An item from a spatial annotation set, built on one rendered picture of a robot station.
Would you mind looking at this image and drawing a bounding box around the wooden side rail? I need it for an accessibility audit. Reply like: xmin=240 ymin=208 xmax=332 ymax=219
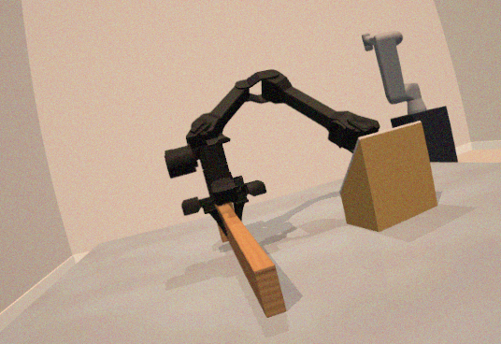
xmin=218 ymin=205 xmax=286 ymax=318

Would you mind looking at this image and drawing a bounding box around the wooden post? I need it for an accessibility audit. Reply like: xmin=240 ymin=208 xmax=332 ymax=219
xmin=215 ymin=203 xmax=234 ymax=243

